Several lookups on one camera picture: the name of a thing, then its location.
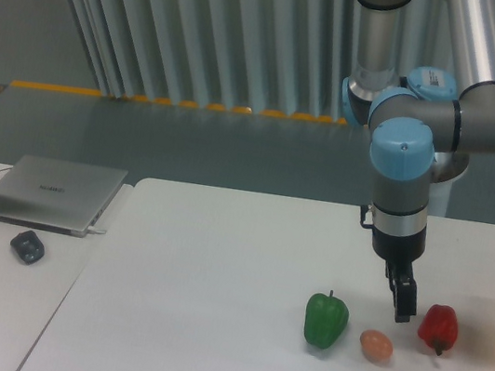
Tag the silver laptop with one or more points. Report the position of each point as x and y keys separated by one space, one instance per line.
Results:
x=57 y=195

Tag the green bell pepper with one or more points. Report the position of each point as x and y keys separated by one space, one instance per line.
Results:
x=325 y=319

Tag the brown egg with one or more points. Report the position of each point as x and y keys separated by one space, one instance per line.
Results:
x=376 y=346

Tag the red bell pepper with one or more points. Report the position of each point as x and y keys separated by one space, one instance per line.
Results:
x=439 y=328

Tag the white usb plug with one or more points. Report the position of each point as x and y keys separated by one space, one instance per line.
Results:
x=94 y=230

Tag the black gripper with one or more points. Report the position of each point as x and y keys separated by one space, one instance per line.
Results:
x=399 y=240

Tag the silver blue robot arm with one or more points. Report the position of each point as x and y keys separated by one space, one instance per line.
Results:
x=410 y=125

